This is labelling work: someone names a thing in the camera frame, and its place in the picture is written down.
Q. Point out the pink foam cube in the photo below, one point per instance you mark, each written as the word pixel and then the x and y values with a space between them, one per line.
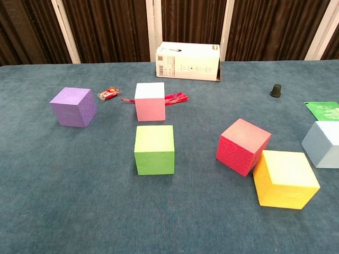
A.
pixel 149 105

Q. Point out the red foam cube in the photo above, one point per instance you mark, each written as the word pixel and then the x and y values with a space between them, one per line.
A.
pixel 238 148

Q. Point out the purple foam cube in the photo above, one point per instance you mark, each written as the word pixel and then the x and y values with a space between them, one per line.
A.
pixel 71 108

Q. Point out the red ribbon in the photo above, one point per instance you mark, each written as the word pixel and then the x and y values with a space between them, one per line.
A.
pixel 177 98

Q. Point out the green foam cube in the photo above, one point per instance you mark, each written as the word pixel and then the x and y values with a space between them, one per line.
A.
pixel 153 153

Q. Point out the white cardboard box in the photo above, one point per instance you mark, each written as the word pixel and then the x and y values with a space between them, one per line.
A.
pixel 188 63

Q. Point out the small red candy packet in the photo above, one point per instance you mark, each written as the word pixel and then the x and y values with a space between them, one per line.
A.
pixel 108 94

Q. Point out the small black cap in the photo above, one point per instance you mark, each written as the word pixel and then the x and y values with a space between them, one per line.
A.
pixel 276 91

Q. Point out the teal felt table cover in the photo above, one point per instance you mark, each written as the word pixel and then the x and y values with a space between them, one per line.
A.
pixel 79 198

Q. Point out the dark brown curtain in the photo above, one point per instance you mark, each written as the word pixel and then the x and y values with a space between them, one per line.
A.
pixel 111 26

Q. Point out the yellow foam cube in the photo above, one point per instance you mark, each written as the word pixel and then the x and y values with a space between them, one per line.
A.
pixel 283 182

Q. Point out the light blue foam cube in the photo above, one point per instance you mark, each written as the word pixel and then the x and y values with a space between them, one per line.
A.
pixel 323 148

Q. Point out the green foil packet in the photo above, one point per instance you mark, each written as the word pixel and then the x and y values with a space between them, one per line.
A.
pixel 325 111

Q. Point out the white frame post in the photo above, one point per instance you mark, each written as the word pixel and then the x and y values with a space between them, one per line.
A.
pixel 151 26
pixel 321 29
pixel 226 31
pixel 66 34

